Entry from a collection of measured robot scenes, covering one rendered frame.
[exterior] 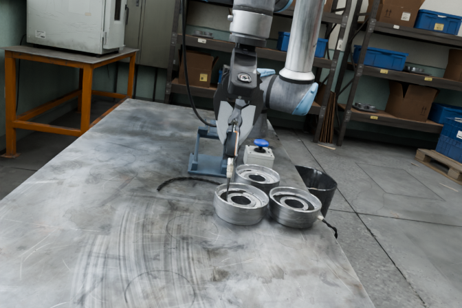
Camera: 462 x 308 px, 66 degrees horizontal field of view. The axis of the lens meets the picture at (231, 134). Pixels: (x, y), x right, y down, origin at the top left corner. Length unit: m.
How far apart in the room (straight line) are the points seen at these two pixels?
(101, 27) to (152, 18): 1.71
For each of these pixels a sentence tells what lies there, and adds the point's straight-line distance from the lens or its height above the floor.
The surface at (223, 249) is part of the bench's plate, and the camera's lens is 0.61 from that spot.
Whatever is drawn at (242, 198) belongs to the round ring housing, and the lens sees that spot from 0.72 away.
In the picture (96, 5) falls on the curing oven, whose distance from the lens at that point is 2.86.
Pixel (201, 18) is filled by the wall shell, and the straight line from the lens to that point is 4.68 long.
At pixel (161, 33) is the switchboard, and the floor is 0.97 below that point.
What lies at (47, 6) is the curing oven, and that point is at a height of 1.08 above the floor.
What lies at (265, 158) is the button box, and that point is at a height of 0.84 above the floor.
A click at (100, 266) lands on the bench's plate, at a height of 0.80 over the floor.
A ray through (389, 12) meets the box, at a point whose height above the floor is 1.62.
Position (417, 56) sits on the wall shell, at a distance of 5.40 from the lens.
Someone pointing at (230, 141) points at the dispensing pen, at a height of 0.93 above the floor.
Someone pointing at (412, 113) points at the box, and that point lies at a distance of 4.91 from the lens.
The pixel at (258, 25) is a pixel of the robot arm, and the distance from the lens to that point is 0.66.
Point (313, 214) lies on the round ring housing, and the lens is 0.71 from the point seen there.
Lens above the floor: 1.14
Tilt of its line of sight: 16 degrees down
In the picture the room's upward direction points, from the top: 10 degrees clockwise
